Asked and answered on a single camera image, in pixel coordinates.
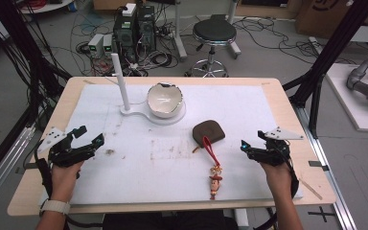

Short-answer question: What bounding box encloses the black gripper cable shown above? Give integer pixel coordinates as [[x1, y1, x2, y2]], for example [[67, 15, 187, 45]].
[[33, 145, 54, 200], [254, 152, 301, 230]]

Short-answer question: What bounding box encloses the person's right hand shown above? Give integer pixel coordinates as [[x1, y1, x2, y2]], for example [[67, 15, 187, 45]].
[[260, 161, 294, 199]]

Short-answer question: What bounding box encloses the white wrist watch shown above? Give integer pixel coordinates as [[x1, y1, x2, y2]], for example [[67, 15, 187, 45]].
[[39, 198, 72, 217]]

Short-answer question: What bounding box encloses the white board under robot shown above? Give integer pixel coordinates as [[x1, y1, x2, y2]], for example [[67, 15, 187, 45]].
[[325, 62, 368, 134]]

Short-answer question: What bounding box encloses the black tape cross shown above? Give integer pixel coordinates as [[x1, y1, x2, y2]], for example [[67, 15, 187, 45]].
[[307, 205, 336, 224]]

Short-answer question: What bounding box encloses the thin wooden stick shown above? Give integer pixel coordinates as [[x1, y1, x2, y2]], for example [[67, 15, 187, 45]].
[[299, 177, 324, 201]]

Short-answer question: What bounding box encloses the grey power supply unit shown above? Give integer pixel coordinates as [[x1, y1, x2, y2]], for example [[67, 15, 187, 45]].
[[87, 33, 105, 56], [103, 34, 115, 54]]

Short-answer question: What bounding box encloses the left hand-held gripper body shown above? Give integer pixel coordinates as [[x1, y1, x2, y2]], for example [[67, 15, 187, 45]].
[[37, 126, 81, 169]]

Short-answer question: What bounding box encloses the cowboy figure keychain red strap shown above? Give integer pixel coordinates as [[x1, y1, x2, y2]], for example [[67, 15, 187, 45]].
[[192, 135, 224, 201]]

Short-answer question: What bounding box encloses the wooden table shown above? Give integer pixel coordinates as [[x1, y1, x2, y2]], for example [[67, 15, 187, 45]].
[[7, 76, 337, 218]]

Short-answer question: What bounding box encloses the white stand with pole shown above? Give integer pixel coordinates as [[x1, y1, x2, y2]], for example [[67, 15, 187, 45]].
[[104, 53, 187, 127]]

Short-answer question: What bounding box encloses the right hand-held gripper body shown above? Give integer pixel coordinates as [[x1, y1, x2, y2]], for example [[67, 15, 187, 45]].
[[262, 126, 305, 168]]

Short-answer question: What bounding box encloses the brown leather pouch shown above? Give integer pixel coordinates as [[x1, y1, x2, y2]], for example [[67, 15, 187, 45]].
[[192, 119, 227, 146]]

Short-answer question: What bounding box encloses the person's left hand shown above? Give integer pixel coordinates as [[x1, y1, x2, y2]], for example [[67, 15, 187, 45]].
[[50, 159, 86, 204]]

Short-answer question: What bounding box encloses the grey tape piece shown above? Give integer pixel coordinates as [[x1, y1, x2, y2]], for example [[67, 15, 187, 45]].
[[308, 160, 331, 173]]

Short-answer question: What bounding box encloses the cardboard box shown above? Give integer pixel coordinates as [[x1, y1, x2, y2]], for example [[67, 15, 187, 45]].
[[294, 0, 368, 40]]

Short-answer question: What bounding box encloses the person's dark clothing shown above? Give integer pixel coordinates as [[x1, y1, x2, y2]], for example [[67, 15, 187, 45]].
[[101, 210, 240, 230]]

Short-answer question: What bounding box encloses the aluminium rail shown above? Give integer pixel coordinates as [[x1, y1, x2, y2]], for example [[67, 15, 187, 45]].
[[294, 104, 358, 230], [0, 125, 36, 213]]

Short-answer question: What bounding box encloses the tangle of floor cables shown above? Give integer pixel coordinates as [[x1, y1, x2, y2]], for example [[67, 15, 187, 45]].
[[70, 12, 181, 78]]

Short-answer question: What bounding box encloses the white eggshell-shaped bowl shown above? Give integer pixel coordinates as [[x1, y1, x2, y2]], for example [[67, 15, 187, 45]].
[[146, 81, 185, 120]]

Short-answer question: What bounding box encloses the black metal frame post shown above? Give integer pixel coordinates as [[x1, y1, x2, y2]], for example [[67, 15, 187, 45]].
[[282, 0, 368, 140], [0, 0, 74, 190]]

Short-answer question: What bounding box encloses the black round stool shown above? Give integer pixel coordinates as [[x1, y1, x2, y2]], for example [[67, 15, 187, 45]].
[[184, 13, 242, 79]]

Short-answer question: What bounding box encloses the white foam mat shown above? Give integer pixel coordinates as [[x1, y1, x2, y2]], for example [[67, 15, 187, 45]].
[[39, 83, 304, 206]]

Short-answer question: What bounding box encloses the white box on computer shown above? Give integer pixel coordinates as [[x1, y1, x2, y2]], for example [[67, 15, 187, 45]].
[[121, 2, 138, 18]]

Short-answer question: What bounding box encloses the black computer tower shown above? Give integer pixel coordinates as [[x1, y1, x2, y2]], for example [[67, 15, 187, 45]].
[[136, 4, 157, 53], [112, 11, 139, 62]]

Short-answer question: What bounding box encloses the white desk leg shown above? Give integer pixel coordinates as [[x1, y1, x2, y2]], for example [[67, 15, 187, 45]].
[[227, 0, 242, 59], [172, 0, 189, 61]]

